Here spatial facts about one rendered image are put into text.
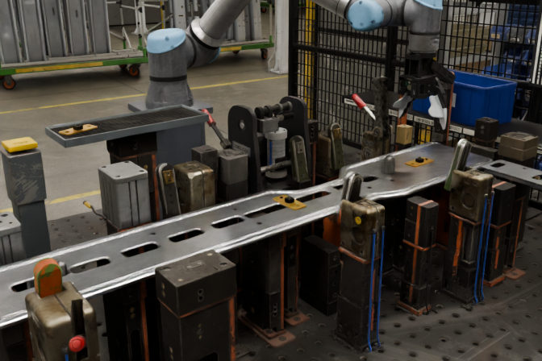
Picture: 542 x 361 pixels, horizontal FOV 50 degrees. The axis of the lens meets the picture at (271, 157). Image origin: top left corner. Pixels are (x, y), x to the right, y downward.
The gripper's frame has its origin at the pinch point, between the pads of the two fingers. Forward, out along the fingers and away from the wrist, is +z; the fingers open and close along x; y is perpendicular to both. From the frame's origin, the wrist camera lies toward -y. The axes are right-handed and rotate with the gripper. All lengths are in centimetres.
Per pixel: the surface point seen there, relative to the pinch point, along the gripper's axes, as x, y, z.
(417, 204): 17.3, 21.8, 12.0
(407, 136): -10.7, -7.3, 7.5
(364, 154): -18.1, 2.8, 12.9
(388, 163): 1.0, 14.1, 8.2
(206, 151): -19, 57, 1
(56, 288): 15, 105, 4
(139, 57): -648, -217, 86
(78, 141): -26, 85, -5
